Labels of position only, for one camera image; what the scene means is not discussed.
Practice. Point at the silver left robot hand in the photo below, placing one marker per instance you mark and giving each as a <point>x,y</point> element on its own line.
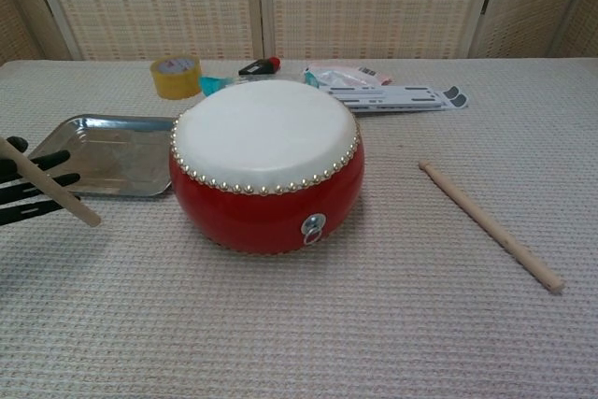
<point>18,186</point>

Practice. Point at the white folding stand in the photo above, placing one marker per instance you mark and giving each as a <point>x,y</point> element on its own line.
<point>402,99</point>

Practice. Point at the teal snack packet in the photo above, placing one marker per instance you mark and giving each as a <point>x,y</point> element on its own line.
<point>211,84</point>

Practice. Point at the black red marker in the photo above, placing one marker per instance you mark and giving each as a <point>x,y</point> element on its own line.
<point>256,67</point>

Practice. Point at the woven folding screen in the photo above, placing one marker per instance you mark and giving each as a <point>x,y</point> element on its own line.
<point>159,2</point>

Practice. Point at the yellow packing tape roll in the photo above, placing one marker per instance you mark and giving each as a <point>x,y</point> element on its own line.
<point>176,83</point>

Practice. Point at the clear plastic packet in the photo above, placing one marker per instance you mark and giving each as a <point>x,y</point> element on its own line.
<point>345,73</point>

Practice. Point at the stainless steel tray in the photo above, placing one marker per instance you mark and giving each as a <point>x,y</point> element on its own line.
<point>107,161</point>

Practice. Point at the red drum with white skin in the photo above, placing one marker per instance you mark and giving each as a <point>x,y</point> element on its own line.
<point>261,137</point>

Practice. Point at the white woven tablecloth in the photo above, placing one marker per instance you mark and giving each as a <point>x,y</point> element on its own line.
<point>327,324</point>

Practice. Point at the wooden drumstick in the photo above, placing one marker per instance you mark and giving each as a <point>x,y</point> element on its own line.
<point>56,192</point>
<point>486,222</point>

